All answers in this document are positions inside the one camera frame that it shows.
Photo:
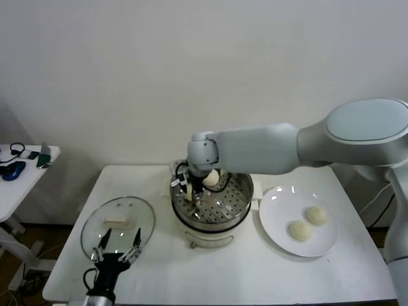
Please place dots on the white electric cooker pot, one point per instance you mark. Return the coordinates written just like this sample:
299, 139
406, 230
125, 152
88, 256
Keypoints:
210, 239

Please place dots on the white steamed baozi bun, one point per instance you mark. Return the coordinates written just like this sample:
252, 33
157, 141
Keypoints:
316, 215
211, 179
299, 230
188, 192

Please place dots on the white side table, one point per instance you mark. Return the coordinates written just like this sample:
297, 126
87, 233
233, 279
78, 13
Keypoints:
19, 191

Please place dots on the black headset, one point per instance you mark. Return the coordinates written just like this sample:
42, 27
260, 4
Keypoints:
13, 153

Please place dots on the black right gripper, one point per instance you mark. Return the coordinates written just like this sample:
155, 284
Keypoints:
196, 180

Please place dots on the green and grey tool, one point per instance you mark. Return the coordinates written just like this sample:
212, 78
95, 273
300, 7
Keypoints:
44, 157

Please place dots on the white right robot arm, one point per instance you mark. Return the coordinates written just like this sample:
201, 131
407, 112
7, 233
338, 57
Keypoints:
255, 153

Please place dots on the blue computer mouse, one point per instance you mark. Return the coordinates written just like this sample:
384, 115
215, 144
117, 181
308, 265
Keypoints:
14, 170

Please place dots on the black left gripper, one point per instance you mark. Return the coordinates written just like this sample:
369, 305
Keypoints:
108, 267

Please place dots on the white round plate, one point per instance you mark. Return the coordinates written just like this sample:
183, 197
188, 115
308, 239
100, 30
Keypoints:
277, 223

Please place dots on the small white black device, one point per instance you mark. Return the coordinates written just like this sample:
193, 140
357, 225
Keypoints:
28, 155

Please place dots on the round glass pot lid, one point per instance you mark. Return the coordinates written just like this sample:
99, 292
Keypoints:
134, 220

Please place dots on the perforated steel steamer basket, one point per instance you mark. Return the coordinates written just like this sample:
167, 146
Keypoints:
236, 197

